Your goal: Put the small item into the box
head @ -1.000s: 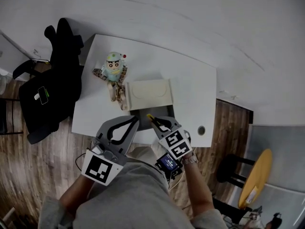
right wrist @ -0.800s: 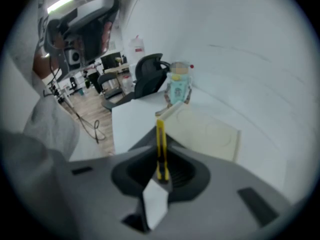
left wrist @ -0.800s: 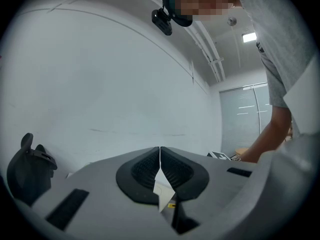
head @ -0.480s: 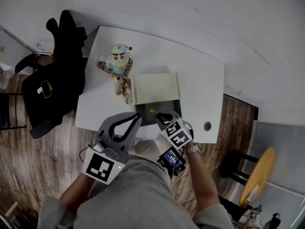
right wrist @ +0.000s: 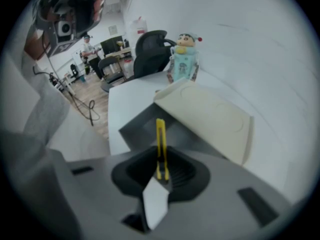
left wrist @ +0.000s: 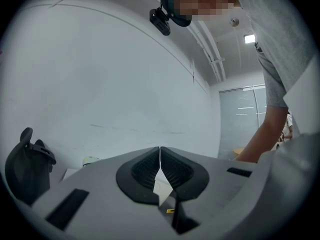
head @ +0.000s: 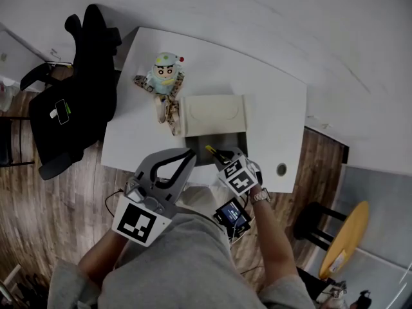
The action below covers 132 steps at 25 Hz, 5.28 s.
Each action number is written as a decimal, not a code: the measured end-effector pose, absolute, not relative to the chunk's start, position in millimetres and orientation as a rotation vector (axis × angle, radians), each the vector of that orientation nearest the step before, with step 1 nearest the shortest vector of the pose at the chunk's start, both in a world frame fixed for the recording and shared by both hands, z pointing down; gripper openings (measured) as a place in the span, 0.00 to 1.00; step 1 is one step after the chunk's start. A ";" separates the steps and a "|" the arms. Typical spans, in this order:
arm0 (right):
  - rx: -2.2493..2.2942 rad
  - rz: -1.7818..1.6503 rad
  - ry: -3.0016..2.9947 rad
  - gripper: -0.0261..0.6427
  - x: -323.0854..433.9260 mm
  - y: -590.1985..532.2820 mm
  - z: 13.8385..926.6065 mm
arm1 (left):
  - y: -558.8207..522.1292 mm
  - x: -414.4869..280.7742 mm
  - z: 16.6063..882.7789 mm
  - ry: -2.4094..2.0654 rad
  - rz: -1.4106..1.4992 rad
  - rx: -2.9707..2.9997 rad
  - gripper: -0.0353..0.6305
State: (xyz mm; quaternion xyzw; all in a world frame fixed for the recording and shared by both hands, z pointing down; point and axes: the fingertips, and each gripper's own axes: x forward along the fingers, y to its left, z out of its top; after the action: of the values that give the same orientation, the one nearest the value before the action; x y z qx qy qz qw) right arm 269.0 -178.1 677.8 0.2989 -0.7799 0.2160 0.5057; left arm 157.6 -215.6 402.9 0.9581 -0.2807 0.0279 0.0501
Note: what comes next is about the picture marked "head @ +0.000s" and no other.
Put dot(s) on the person's grey shirt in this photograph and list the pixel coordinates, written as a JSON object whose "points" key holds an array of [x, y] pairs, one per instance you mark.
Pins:
{"points": [[180, 269]]}

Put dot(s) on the white rectangular desk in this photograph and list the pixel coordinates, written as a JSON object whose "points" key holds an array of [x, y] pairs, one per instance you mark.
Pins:
{"points": [[273, 108]]}

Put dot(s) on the pack of plastic bottles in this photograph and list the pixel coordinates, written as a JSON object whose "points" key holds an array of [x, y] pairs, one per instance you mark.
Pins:
{"points": [[8, 95]]}

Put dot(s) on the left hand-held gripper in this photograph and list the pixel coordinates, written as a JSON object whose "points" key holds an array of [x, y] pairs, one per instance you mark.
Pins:
{"points": [[135, 224]]}

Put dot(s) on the person's right forearm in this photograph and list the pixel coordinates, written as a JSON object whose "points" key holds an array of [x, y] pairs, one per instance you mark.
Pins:
{"points": [[273, 246]]}

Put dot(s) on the round wooden table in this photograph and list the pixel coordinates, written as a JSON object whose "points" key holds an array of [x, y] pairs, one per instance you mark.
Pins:
{"points": [[351, 233]]}

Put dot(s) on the person's light trousers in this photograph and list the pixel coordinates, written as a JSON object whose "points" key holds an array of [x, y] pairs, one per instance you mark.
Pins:
{"points": [[199, 201]]}

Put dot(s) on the cartoon boy plush toy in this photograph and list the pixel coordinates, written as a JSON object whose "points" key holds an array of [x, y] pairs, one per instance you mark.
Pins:
{"points": [[164, 76]]}

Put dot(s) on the silver wristwatch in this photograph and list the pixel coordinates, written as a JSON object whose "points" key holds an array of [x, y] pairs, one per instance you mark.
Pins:
{"points": [[260, 196]]}

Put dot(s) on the yellow and white packet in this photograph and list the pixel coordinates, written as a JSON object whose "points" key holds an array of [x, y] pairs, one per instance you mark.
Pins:
{"points": [[338, 261]]}

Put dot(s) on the person's left forearm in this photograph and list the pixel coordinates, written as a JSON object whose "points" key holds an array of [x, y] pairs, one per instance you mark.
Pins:
{"points": [[103, 259]]}

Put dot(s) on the small white charger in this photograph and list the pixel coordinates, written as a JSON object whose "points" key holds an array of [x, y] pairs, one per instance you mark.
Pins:
{"points": [[53, 114]]}

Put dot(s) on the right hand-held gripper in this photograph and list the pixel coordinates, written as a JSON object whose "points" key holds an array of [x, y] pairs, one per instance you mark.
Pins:
{"points": [[239, 180]]}

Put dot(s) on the grey box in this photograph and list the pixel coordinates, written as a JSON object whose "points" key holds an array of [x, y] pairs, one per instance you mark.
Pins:
{"points": [[212, 114]]}

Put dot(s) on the small black screen device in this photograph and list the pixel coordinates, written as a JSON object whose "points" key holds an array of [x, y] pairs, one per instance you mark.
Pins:
{"points": [[231, 214]]}

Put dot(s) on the black smartphone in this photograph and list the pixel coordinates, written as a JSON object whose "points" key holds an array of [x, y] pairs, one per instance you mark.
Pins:
{"points": [[62, 111]]}

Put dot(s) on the black office chair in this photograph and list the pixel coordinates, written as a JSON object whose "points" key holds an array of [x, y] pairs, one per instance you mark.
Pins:
{"points": [[71, 124]]}

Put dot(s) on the black folding chair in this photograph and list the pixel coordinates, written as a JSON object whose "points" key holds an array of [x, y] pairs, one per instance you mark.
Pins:
{"points": [[6, 140]]}

